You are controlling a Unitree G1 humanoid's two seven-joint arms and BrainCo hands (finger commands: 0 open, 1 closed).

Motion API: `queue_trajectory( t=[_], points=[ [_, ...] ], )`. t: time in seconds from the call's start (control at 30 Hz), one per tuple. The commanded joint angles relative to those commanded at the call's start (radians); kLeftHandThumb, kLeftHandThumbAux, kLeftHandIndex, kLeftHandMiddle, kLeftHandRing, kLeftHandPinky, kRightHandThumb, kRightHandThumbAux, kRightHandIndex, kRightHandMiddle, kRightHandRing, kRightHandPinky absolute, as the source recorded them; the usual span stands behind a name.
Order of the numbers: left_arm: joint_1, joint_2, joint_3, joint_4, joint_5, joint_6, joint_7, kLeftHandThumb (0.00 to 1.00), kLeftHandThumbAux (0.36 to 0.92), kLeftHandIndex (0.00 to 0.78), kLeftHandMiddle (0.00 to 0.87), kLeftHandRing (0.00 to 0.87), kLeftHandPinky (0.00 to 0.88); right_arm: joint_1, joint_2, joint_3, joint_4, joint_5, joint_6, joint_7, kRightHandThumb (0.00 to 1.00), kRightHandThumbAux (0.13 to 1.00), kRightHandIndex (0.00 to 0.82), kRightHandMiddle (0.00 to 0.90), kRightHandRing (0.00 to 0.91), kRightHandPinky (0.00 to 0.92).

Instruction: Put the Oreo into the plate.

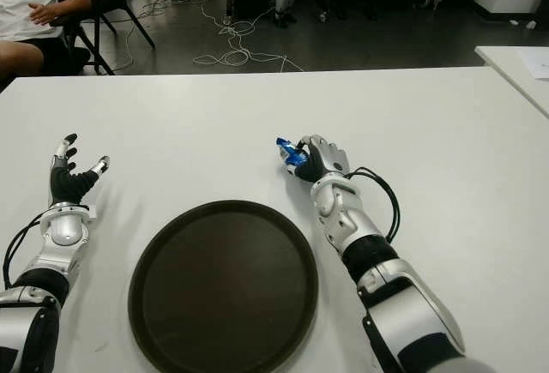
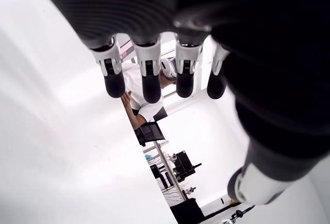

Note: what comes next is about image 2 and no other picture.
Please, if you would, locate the long beige wooden bar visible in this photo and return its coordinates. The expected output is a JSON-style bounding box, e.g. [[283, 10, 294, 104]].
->
[[154, 140, 188, 201]]

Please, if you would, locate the white VR headset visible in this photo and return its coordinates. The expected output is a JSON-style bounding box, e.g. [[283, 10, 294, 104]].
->
[[160, 57, 178, 82]]

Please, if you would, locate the pink lit screen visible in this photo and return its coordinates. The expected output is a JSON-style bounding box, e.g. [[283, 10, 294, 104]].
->
[[120, 41, 134, 60]]

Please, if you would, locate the seated person in white shirt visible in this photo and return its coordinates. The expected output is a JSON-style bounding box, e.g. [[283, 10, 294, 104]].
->
[[121, 56, 181, 132]]

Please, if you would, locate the black equipment rack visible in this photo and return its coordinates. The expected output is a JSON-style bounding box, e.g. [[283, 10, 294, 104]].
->
[[172, 150, 203, 181]]

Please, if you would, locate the black cabinet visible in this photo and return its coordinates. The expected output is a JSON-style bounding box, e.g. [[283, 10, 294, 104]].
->
[[170, 198, 205, 224]]

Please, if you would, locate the black folding chair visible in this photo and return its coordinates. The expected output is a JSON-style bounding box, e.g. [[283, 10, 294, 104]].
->
[[134, 121, 166, 147]]

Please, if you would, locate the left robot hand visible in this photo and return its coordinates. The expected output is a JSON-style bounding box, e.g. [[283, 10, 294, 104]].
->
[[32, 0, 330, 206]]

